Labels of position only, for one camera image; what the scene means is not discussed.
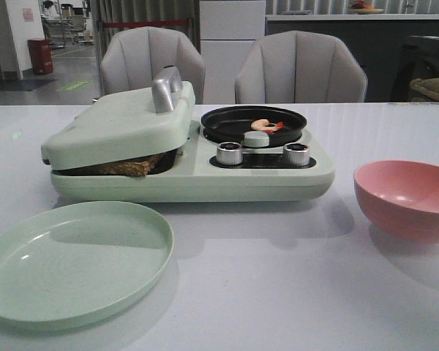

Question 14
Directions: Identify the cooked shrimp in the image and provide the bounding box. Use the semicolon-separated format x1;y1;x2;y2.
250;118;285;134

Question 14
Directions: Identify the bread slice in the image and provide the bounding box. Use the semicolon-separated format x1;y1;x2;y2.
64;152;165;179

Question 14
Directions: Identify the green breakfast maker lid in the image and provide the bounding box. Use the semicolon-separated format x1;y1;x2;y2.
41;67;195;170

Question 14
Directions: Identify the pink plastic bowl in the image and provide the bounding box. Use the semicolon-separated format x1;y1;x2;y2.
353;160;439;244

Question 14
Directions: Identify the green breakfast maker base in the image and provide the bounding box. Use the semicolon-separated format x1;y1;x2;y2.
50;121;335;203

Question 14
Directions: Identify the left silver control knob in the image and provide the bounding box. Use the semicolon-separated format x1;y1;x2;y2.
216;142;243;166

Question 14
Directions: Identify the silver control knob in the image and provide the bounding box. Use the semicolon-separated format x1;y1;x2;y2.
216;142;243;166
282;143;310;167

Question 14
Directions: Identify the black round frying pan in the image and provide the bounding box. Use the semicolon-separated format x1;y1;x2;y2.
200;105;307;148

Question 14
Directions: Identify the right silver control knob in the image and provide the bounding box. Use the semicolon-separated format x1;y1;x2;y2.
282;143;310;167

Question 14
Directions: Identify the right grey upholstered chair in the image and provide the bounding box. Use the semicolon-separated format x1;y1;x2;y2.
235;31;368;104

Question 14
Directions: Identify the grey upholstered chair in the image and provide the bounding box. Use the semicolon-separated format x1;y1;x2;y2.
235;31;368;104
100;26;205;105

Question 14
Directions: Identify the left grey upholstered chair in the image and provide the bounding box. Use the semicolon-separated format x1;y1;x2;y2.
100;26;205;105

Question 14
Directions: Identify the white cabinet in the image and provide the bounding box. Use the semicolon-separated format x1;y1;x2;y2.
199;1;266;105

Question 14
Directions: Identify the red barrier belt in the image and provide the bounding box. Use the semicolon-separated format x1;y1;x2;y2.
99;18;191;29

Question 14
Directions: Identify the green plastic plate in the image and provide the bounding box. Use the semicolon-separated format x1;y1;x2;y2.
0;201;173;331

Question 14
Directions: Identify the grey counter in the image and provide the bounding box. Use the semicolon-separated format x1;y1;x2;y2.
266;14;439;102

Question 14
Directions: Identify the fruit plate on counter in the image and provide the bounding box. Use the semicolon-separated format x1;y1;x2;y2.
348;0;384;15

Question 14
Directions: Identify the red trash bin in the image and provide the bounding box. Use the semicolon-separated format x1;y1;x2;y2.
27;39;53;75

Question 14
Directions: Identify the beige cushion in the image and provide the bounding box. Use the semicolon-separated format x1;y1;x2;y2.
410;78;439;102

